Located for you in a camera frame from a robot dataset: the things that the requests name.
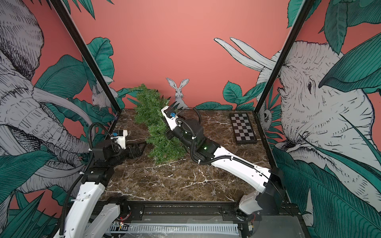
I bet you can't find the clear string light wire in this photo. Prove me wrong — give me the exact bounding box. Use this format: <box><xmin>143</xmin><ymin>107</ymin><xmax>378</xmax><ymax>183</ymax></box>
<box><xmin>118</xmin><ymin>160</ymin><xmax>239</xmax><ymax>200</ymax></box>

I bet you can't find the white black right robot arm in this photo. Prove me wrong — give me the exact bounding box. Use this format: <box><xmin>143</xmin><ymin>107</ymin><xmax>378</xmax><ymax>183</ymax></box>
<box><xmin>161</xmin><ymin>106</ymin><xmax>285</xmax><ymax>218</ymax></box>

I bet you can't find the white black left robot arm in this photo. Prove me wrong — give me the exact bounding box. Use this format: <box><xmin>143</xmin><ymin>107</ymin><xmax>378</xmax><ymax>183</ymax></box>
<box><xmin>51</xmin><ymin>123</ymin><xmax>147</xmax><ymax>238</ymax></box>

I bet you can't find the large green christmas tree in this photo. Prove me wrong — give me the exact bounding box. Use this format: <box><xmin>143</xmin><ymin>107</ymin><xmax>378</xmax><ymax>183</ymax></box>
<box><xmin>131</xmin><ymin>84</ymin><xmax>169</xmax><ymax>127</ymax></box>

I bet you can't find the small green christmas tree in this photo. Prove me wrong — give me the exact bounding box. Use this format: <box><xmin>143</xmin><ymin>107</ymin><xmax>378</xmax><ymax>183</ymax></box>
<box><xmin>147</xmin><ymin>122</ymin><xmax>186</xmax><ymax>164</ymax></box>

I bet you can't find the black white chessboard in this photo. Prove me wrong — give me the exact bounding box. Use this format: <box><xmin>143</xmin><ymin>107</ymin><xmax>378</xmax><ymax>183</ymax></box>
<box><xmin>229</xmin><ymin>112</ymin><xmax>258</xmax><ymax>144</ymax></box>

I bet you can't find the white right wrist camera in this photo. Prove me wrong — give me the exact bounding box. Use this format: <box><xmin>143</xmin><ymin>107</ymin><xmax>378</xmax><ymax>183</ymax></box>
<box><xmin>161</xmin><ymin>106</ymin><xmax>178</xmax><ymax>131</ymax></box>

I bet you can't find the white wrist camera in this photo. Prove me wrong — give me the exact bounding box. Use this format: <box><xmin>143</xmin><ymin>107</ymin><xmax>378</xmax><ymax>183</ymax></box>
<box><xmin>161</xmin><ymin>106</ymin><xmax>178</xmax><ymax>131</ymax></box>
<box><xmin>111</xmin><ymin>130</ymin><xmax>128</xmax><ymax>149</ymax></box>

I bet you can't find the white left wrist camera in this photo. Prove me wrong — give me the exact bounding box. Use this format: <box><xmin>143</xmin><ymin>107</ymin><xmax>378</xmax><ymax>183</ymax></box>
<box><xmin>111</xmin><ymin>130</ymin><xmax>128</xmax><ymax>149</ymax></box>

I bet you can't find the black frame post left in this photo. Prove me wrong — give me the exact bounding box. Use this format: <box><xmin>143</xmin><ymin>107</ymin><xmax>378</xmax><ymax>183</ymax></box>
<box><xmin>49</xmin><ymin>0</ymin><xmax>122</xmax><ymax>114</ymax></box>

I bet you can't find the black frame post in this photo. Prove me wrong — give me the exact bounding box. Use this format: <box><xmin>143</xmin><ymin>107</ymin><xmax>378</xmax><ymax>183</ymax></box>
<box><xmin>49</xmin><ymin>0</ymin><xmax>122</xmax><ymax>114</ymax></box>
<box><xmin>253</xmin><ymin>0</ymin><xmax>316</xmax><ymax>114</ymax></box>

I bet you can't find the white slotted cable tray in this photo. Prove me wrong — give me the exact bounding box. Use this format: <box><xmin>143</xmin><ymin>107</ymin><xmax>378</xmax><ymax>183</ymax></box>
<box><xmin>106</xmin><ymin>223</ymin><xmax>241</xmax><ymax>237</ymax></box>

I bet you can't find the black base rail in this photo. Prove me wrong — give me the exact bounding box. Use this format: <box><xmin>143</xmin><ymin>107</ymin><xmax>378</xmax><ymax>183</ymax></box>
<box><xmin>121</xmin><ymin>200</ymin><xmax>300</xmax><ymax>223</ymax></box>

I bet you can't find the black frame post right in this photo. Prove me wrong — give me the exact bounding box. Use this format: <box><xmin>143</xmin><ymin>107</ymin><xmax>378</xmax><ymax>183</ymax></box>
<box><xmin>253</xmin><ymin>0</ymin><xmax>316</xmax><ymax>114</ymax></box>

